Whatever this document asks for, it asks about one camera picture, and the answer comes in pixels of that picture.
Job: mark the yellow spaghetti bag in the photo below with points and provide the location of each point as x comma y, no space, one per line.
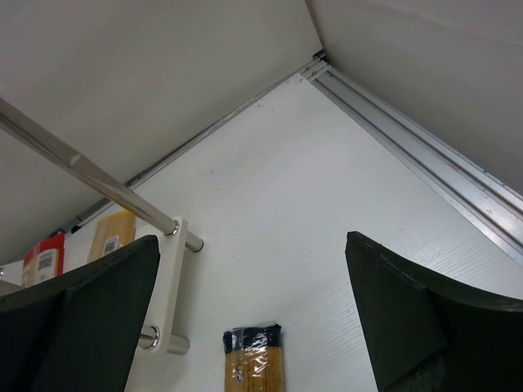
112,232

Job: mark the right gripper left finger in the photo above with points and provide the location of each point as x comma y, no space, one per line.
79,331

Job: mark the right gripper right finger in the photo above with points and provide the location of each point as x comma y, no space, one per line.
427,332

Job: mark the aluminium rail right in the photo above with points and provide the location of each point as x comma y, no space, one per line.
486,202

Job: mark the black-ended spaghetti bag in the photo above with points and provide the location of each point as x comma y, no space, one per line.
254,359

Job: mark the red spaghetti bag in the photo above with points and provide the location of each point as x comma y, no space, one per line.
44,261

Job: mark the white two-tier shelf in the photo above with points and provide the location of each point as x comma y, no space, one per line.
173,233

